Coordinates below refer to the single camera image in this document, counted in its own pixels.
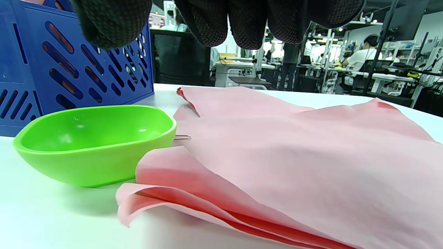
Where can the person's right hand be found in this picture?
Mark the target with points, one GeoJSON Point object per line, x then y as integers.
{"type": "Point", "coordinates": [110, 24]}

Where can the silver paper clip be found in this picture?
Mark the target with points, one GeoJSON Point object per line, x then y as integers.
{"type": "Point", "coordinates": [190, 137]}

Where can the black mesh office chair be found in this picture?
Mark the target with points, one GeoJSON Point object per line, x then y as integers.
{"type": "Point", "coordinates": [180, 58]}

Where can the blue plastic file basket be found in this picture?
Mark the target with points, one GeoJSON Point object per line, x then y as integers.
{"type": "Point", "coordinates": [8, 52]}

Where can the white desk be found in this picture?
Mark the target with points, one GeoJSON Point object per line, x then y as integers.
{"type": "Point", "coordinates": [238, 65]}
{"type": "Point", "coordinates": [380, 76]}

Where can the green plastic bowl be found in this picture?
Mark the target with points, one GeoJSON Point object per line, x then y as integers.
{"type": "Point", "coordinates": [93, 162]}

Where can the brown side table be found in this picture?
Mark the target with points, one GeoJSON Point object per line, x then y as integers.
{"type": "Point", "coordinates": [249, 80]}

